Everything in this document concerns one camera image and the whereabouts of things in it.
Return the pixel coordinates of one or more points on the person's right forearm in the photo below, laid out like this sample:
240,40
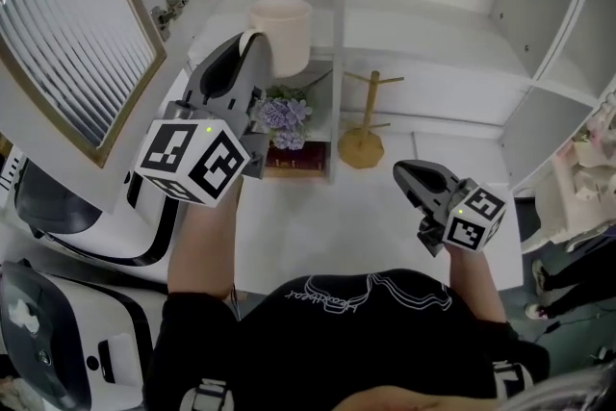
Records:
474,284

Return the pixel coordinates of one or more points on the person's left forearm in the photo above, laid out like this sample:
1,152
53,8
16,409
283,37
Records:
204,245

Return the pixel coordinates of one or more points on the gold-framed slatted cabinet door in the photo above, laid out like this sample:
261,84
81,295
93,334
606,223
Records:
72,43

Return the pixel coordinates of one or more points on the cream cup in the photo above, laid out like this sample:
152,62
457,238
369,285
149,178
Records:
289,29

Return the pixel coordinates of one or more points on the metal door hinge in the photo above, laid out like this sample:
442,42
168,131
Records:
168,12

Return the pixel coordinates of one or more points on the white shelf cabinet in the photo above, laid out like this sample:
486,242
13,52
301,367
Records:
423,14

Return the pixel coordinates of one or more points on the purple artificial flowers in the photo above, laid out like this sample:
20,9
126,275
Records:
281,115

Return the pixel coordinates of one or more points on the person's black printed shirt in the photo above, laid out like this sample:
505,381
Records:
337,341

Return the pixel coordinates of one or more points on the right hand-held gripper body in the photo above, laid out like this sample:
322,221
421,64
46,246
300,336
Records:
474,219

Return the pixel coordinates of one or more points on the white and pink toy house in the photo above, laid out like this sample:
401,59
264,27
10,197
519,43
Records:
577,187

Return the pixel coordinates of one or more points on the white grid shelving unit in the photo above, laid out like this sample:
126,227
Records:
568,38

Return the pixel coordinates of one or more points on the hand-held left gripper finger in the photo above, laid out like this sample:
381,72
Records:
259,72
216,72

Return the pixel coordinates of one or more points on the dark red book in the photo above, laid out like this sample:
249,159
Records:
293,156

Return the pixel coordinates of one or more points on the wooden mug tree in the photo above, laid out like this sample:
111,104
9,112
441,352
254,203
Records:
363,135

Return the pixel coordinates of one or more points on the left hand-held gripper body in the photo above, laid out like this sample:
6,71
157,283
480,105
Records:
168,149

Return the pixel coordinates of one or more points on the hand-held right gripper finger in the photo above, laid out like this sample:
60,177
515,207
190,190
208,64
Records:
443,175
409,185

